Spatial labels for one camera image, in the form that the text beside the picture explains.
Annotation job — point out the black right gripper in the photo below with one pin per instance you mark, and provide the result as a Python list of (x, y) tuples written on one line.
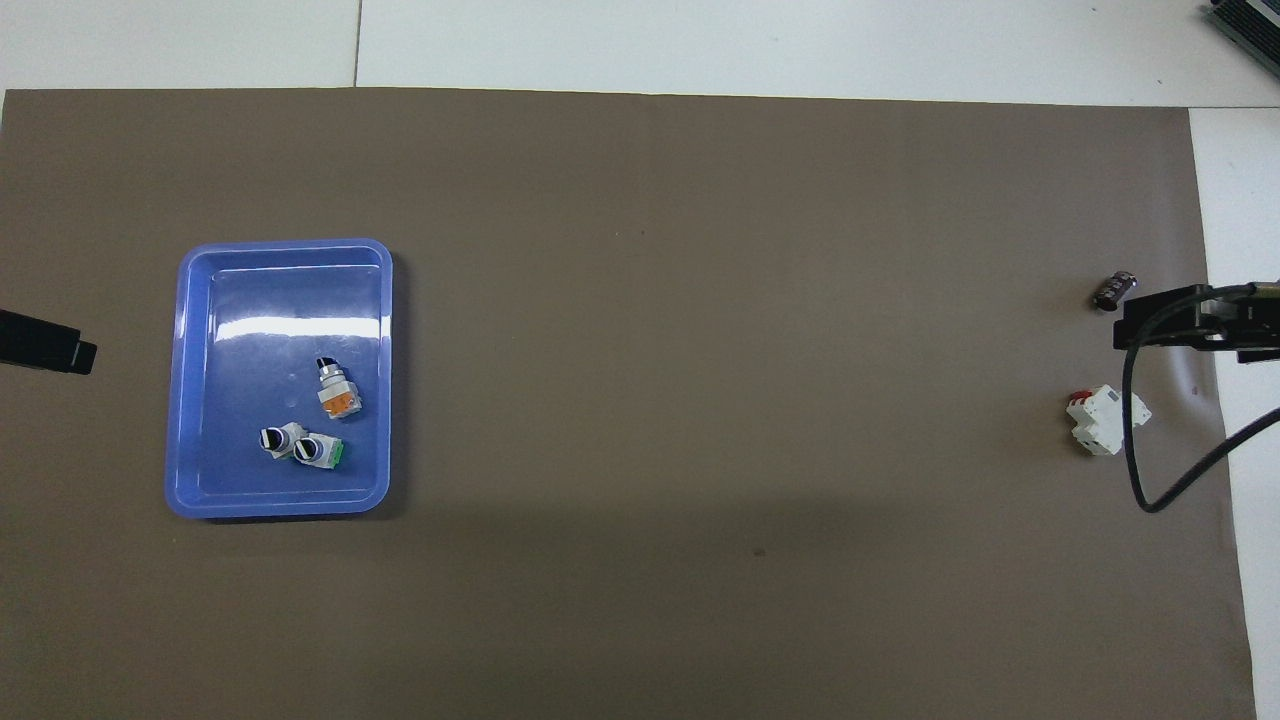
[(1255, 320)]

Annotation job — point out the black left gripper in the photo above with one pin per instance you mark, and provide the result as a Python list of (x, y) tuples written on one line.
[(35, 342)]

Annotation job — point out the selector switch bright green base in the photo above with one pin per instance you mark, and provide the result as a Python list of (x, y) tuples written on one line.
[(278, 440)]

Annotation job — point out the small black terminal block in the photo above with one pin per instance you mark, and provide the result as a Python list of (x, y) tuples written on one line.
[(1115, 290)]

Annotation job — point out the white red circuit breaker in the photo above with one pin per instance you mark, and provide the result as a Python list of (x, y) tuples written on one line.
[(1100, 420)]

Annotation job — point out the blue plastic tray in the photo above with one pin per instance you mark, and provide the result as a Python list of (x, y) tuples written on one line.
[(250, 300)]

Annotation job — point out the grey ribbed device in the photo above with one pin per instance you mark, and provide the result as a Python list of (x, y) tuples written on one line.
[(1250, 25)]

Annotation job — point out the brown table mat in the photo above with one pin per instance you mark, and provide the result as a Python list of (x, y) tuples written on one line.
[(700, 350)]

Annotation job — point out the white black-tipped switch part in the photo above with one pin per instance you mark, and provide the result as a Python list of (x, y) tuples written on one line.
[(322, 452)]

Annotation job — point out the selector switch orange base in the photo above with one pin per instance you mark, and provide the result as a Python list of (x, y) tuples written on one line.
[(338, 392)]

